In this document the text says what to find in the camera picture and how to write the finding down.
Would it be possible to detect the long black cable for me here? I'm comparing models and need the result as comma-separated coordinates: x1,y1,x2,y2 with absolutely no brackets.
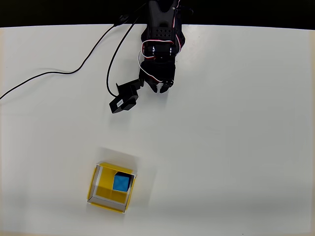
0,13,131,100

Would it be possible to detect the red white servo wire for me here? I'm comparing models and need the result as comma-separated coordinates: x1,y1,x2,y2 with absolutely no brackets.
136,0,185,84

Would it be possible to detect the yellow open box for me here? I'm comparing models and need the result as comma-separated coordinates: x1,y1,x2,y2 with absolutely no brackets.
86,161,137,214

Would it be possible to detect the blue block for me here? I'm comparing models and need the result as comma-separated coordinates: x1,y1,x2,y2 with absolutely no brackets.
112,172,131,193

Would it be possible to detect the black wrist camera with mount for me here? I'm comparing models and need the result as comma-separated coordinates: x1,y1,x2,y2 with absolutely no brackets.
109,79,145,115

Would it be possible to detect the black camera cable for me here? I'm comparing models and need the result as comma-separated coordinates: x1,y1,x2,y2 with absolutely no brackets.
106,2,150,98

